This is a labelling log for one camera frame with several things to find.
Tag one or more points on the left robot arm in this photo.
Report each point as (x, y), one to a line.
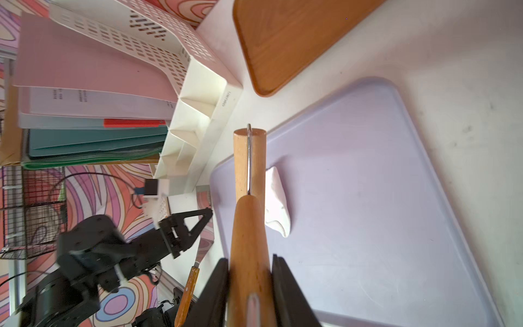
(94, 255)

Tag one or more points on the black wire basket left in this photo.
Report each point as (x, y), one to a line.
(33, 211)

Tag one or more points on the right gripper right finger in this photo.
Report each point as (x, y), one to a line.
(291, 306)

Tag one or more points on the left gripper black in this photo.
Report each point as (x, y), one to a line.
(175, 233)

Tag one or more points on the brown wooden board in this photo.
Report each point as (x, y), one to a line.
(12, 135)

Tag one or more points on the white dough piece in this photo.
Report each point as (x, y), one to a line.
(277, 216)

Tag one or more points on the dark green cutting board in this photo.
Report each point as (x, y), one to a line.
(54, 148)

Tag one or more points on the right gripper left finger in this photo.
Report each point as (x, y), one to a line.
(210, 309)

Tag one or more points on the wooden dough roller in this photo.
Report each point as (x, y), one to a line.
(250, 299)

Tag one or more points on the metal scraper wooden handle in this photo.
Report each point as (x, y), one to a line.
(207, 238)

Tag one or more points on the white board rack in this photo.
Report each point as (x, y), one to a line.
(194, 130)

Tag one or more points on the purple cutting board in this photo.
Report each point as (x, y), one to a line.
(373, 241)

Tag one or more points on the brown wooden tray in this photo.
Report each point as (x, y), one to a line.
(279, 39)

